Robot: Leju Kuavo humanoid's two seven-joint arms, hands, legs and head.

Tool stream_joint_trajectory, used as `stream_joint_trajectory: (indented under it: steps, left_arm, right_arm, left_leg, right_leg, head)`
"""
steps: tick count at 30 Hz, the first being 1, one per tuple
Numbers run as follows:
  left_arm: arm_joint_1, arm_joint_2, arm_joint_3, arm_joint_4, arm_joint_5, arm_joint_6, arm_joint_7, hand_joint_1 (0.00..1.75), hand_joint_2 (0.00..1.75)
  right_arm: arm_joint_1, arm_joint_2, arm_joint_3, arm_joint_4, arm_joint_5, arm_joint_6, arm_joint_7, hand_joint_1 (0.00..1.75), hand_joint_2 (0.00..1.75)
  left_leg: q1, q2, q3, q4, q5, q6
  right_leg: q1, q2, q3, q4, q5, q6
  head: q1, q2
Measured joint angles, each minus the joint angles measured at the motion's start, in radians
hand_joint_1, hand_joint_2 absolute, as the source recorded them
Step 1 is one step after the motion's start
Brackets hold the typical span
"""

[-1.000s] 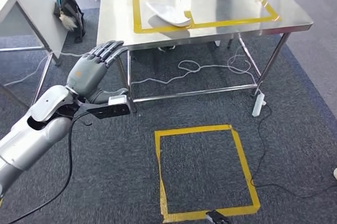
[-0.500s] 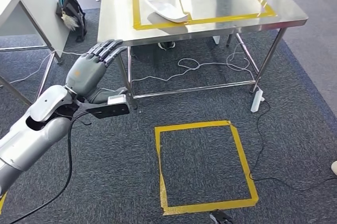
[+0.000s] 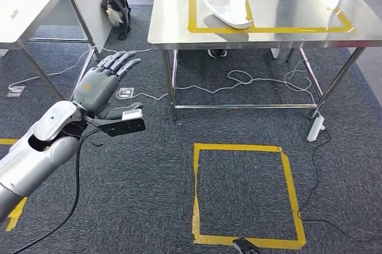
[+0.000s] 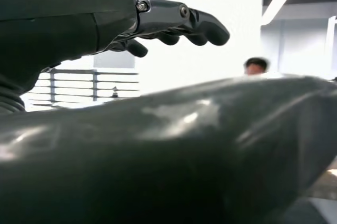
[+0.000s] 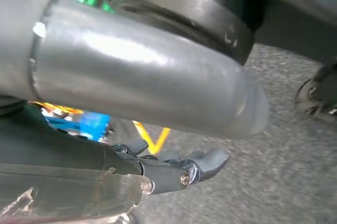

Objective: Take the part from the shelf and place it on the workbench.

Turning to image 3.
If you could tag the dark right robot hand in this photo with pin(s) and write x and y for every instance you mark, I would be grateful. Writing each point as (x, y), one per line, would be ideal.
(246, 247)

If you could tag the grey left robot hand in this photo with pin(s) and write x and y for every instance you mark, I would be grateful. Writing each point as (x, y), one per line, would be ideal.
(95, 90)

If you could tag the white plastic car part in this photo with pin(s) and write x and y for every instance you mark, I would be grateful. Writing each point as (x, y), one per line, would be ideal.
(230, 16)

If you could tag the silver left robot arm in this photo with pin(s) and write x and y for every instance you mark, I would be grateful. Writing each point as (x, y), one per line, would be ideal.
(38, 161)

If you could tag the stainless steel workbench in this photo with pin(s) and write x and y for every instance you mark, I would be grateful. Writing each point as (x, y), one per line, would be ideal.
(166, 14)

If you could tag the silver floor socket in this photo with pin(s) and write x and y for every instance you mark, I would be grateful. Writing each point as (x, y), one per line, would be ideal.
(125, 93)
(16, 91)

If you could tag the black bag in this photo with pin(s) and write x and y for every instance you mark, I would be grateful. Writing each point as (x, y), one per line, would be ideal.
(120, 2)

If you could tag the white top metal table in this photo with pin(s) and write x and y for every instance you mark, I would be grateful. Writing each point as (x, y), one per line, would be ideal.
(29, 6)

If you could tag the white power strip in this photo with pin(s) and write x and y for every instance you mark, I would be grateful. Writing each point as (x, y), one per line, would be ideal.
(316, 128)

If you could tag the yellow tape table marking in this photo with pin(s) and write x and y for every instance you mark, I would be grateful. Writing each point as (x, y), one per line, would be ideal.
(298, 29)

